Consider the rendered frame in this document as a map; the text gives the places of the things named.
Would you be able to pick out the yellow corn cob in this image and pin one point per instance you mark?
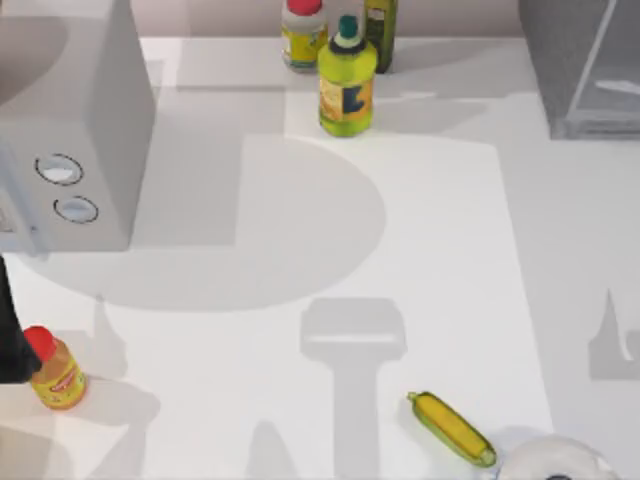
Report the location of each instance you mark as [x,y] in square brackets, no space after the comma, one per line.
[450,429]

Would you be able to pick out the green bottle with teal cap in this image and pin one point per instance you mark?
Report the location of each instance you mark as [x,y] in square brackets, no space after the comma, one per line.
[346,85]

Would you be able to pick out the large microwave knob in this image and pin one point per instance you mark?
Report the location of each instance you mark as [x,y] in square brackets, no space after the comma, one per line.
[59,169]

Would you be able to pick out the orange bottle with red cap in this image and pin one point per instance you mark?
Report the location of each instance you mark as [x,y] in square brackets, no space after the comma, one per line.
[59,377]

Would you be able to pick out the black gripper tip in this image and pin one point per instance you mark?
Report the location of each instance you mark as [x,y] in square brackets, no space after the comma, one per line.
[12,345]

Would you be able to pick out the small microwave knob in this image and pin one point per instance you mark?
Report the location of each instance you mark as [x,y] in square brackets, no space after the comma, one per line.
[76,209]

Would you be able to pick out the dark green bottle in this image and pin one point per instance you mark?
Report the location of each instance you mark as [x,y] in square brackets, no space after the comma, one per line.
[382,30]

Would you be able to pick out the pale microwave oven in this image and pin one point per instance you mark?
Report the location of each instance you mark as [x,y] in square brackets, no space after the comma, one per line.
[95,100]

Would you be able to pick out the yellow bottle with red cap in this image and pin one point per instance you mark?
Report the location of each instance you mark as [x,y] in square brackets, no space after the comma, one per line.
[303,35]

